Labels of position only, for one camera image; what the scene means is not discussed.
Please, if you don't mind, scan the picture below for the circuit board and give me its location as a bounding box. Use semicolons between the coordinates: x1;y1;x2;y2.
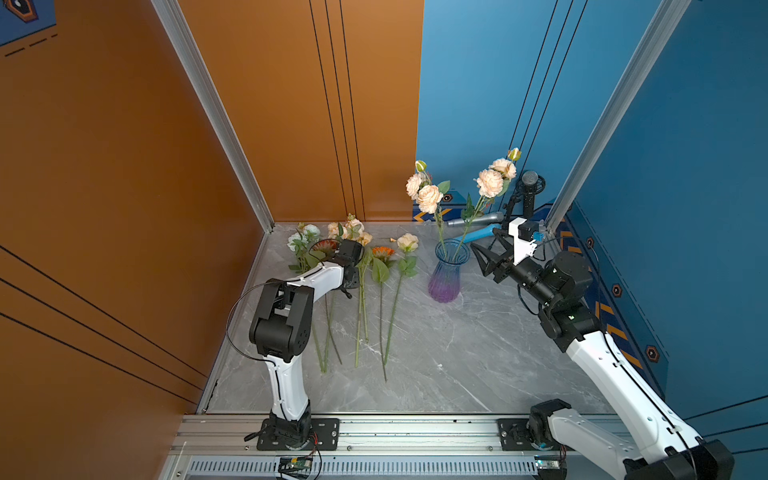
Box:
534;457;568;480
276;456;314;480

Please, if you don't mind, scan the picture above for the silver microphone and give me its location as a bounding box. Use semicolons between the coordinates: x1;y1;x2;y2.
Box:
445;212;505;227

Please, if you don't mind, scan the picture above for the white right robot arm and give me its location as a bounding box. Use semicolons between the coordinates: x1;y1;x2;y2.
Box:
472;245;735;479

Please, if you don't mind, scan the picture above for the left circuit board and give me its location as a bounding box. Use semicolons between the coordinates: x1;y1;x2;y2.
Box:
276;456;314;480

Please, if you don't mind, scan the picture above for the peach flower bunch stem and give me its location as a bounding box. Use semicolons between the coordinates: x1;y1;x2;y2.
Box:
327;213;373;367

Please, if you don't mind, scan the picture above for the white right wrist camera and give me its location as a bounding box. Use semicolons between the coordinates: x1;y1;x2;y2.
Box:
508;217;544;266

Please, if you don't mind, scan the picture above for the purple blue glass vase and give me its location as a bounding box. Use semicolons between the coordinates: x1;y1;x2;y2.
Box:
428;239;470;303

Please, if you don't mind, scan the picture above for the aluminium corner post left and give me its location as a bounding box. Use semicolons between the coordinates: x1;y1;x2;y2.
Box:
151;0;275;234

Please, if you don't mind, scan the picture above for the aluminium corner post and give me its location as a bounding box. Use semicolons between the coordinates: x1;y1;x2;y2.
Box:
544;0;691;235
151;0;275;234

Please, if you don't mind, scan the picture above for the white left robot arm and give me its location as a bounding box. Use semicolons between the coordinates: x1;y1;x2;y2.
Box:
249;240;364;449

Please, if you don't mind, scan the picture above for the right circuit board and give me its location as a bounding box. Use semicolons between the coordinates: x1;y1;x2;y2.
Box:
534;457;568;480

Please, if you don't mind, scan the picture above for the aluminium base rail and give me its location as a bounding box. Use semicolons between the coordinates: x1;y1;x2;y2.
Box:
159;413;631;479

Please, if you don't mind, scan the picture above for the light blue microphone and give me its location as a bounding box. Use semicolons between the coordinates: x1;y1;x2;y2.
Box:
459;223;501;243

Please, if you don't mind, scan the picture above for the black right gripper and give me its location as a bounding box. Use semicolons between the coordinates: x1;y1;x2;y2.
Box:
472;228;560;312

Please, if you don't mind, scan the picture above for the aluminium corner post right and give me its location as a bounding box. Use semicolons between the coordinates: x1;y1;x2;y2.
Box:
544;0;691;235

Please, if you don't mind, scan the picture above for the black tripod microphone stand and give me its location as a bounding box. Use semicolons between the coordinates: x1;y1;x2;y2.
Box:
494;180;524;245

